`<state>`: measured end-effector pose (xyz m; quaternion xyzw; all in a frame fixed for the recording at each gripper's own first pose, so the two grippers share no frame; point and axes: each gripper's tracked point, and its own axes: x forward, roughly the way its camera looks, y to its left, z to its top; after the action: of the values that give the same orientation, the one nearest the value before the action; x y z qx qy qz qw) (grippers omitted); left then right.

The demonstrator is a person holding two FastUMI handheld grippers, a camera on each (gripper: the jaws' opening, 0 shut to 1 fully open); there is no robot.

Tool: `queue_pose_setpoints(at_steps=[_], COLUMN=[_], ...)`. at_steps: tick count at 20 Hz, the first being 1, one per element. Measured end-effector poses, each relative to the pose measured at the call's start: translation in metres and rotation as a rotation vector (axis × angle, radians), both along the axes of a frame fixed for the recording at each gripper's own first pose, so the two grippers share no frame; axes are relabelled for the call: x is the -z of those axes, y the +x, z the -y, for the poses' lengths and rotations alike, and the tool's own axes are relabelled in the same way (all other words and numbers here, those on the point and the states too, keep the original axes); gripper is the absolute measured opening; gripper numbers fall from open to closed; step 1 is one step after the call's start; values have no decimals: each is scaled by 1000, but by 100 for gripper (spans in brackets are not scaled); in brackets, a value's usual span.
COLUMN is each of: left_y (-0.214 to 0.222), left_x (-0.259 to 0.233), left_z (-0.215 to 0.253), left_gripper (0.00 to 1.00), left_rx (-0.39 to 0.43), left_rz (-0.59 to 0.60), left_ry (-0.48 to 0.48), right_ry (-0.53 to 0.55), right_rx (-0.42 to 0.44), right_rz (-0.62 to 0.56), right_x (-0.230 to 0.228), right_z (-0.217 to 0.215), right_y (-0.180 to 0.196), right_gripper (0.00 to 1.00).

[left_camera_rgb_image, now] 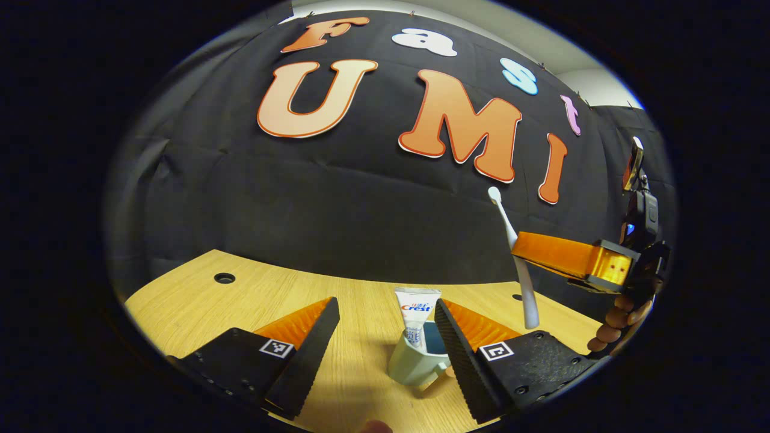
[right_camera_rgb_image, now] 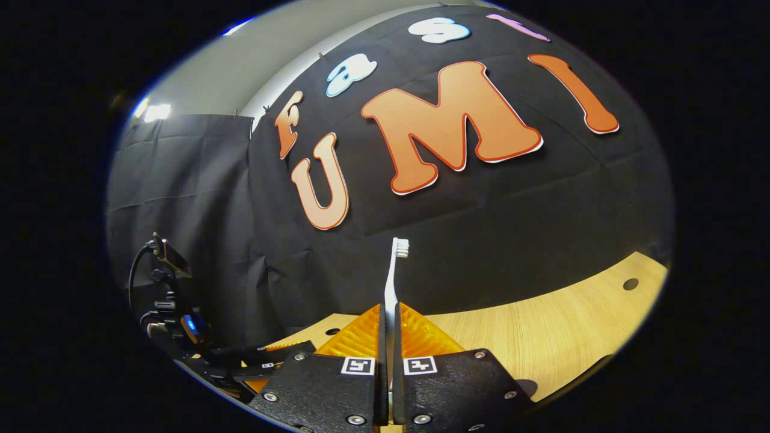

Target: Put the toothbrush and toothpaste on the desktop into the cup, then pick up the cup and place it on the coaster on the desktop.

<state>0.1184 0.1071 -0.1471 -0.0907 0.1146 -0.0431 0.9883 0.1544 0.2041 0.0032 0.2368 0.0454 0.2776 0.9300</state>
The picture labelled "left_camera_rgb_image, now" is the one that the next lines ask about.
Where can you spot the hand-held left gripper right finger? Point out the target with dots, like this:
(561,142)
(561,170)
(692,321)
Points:
(457,355)

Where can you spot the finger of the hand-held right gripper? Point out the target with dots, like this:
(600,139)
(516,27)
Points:
(559,255)

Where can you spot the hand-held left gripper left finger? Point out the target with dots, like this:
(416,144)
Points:
(313,355)

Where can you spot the white toothbrush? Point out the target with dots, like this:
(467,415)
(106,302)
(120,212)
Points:
(528,300)

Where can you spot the white toothpaste tube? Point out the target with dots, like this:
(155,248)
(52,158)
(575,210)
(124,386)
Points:
(417,307)

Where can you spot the wooden desktop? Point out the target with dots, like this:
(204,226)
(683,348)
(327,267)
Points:
(198,307)

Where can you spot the black backdrop cloth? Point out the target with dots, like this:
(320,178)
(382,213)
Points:
(337,204)

